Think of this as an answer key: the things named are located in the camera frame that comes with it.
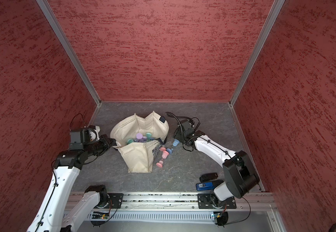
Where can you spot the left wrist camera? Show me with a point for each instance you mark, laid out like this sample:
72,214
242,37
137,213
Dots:
80,138

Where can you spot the black stapler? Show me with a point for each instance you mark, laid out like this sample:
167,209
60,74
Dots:
208,177

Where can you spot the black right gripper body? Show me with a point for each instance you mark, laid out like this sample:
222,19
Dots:
180,136

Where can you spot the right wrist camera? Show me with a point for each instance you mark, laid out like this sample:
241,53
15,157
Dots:
187,124

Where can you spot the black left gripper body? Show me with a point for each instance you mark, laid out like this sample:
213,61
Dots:
99,147

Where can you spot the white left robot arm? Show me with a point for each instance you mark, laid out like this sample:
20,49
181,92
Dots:
66,168

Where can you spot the pink hourglass pile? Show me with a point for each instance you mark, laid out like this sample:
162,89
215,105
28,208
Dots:
160,163

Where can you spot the purple hourglass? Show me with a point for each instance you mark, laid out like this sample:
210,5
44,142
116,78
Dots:
139,136

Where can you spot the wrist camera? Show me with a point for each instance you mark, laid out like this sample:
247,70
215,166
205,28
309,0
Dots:
187,124
80,138

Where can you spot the blue stapler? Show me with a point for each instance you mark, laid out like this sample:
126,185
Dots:
204,186

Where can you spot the cream canvas bag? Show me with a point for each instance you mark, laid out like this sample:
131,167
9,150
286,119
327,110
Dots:
139,156

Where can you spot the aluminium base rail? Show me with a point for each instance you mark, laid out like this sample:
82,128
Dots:
187,201

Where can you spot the teal hourglass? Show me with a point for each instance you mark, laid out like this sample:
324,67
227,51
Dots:
148,135
129,141

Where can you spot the aluminium corner post right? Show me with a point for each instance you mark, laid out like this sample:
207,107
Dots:
269,22

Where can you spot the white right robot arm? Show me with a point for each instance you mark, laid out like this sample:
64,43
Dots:
239,171

